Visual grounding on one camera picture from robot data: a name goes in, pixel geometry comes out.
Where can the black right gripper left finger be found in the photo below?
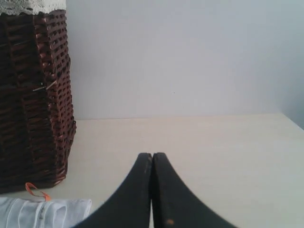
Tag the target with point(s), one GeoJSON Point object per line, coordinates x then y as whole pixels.
{"type": "Point", "coordinates": [130, 205]}

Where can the grey floral basket liner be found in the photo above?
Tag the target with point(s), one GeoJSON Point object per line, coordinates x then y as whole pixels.
{"type": "Point", "coordinates": [31, 7]}

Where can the orange neck label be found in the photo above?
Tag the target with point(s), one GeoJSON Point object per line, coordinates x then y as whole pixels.
{"type": "Point", "coordinates": [36, 192]}

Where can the dark brown wicker basket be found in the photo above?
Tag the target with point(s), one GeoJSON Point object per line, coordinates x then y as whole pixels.
{"type": "Point", "coordinates": [37, 125]}

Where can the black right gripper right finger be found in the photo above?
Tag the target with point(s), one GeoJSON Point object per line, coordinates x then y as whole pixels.
{"type": "Point", "coordinates": [174, 205]}

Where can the white t-shirt with red lettering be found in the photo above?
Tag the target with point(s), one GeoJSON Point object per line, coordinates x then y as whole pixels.
{"type": "Point", "coordinates": [21, 213]}

